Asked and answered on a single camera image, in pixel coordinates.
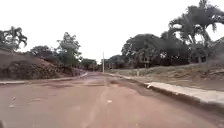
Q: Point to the pale pole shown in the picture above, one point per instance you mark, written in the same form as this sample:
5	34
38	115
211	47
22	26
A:
103	63

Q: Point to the row of distant trees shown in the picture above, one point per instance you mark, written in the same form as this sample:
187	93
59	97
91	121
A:
88	63

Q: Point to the brown brick road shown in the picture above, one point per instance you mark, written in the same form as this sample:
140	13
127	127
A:
100	103

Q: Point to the group of palms and trees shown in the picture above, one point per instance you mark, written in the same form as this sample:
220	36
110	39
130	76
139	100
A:
156	50

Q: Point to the pale concrete kerb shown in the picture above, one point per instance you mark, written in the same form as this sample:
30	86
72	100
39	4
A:
50	80

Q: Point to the grass and earth verge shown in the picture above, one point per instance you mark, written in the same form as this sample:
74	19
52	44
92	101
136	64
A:
186	75

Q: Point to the pale concrete pavement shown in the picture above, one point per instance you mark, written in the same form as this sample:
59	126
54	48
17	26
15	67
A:
190	92

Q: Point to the bare earth mound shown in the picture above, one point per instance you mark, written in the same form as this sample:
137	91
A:
26	68

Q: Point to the palm tree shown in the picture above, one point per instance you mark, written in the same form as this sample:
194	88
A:
13	36

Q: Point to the short pale post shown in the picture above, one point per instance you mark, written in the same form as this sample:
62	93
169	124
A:
137	72

